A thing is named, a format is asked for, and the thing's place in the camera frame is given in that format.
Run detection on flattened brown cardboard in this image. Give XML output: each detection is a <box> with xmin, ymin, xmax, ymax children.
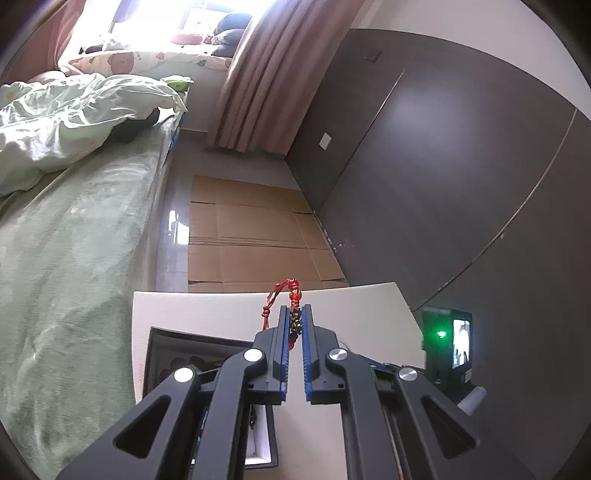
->
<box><xmin>186</xmin><ymin>174</ymin><xmax>350</xmax><ymax>295</ymax></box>

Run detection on dark beaded bracelet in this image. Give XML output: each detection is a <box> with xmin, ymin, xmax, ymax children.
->
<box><xmin>158</xmin><ymin>354</ymin><xmax>219</xmax><ymax>371</ymax></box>

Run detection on bed with green sheet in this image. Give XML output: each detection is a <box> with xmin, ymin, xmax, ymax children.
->
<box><xmin>0</xmin><ymin>111</ymin><xmax>183</xmax><ymax>472</ymax></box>

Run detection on pink pleated curtain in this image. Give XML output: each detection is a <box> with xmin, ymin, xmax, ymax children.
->
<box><xmin>204</xmin><ymin>0</ymin><xmax>354</xmax><ymax>156</ymax></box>

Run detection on red cord charm pendant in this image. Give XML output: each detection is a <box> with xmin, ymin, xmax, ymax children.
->
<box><xmin>260</xmin><ymin>278</ymin><xmax>306</xmax><ymax>352</ymax></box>

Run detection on black jewelry box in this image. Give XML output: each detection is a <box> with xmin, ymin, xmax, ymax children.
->
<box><xmin>144</xmin><ymin>325</ymin><xmax>281</xmax><ymax>470</ymax></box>

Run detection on dark cushions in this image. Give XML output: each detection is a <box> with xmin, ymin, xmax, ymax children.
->
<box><xmin>211</xmin><ymin>12</ymin><xmax>253</xmax><ymax>59</ymax></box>

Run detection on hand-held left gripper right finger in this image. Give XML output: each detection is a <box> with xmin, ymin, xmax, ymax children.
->
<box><xmin>303</xmin><ymin>304</ymin><xmax>536</xmax><ymax>480</ymax></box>

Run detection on bear print pillow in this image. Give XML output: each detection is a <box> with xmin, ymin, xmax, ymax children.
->
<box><xmin>68</xmin><ymin>47</ymin><xmax>232</xmax><ymax>71</ymax></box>

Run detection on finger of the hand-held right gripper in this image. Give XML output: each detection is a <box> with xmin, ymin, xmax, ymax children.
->
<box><xmin>342</xmin><ymin>342</ymin><xmax>400</xmax><ymax>385</ymax></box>

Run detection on dark grey wardrobe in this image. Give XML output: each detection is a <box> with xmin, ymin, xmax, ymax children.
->
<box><xmin>283</xmin><ymin>28</ymin><xmax>590</xmax><ymax>418</ymax></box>

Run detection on pale green quilt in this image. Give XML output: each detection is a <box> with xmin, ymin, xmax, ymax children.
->
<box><xmin>0</xmin><ymin>73</ymin><xmax>191</xmax><ymax>198</ymax></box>

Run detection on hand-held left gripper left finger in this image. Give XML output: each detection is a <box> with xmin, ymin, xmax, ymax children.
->
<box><xmin>58</xmin><ymin>306</ymin><xmax>290</xmax><ymax>480</ymax></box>

